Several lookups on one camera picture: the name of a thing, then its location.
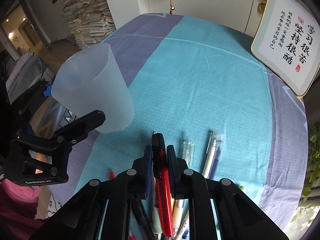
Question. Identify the white cabinet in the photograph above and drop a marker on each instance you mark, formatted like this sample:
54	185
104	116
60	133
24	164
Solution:
242	15

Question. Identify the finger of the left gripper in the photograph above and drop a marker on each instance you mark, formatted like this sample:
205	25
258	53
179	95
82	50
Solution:
78	130

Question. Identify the translucent white plastic cup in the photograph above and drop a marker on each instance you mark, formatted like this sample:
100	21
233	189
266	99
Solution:
91	80

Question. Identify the green potted plant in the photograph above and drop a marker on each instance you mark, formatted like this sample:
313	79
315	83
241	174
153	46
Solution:
308	206

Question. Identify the framed calligraphy board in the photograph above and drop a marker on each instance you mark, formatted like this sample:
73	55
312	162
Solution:
287	42

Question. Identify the black gel pen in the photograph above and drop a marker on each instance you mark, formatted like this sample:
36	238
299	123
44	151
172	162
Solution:
142	218

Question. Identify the stack of books on floor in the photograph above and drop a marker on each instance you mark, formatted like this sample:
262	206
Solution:
90	21

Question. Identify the clear transparent pen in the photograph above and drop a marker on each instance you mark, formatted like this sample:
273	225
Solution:
188	151

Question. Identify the red white ballpoint pen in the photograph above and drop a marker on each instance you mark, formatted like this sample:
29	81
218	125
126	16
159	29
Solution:
111	174

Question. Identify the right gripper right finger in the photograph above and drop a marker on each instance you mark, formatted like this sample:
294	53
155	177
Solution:
175	169

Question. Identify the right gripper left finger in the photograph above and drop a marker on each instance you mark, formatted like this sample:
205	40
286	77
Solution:
146	169

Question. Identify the blue capped gel pen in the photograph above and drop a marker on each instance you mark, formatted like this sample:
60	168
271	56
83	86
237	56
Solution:
217	154

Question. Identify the white capped gel pen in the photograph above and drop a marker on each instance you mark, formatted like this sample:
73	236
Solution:
210	153

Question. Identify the red black utility knife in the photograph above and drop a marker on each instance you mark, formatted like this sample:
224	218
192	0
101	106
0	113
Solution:
161	174

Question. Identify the orange barrel pen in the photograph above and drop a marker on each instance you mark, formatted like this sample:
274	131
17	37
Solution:
177	214

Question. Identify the blue grey patterned tablecloth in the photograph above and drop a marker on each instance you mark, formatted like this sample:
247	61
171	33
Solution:
187	77

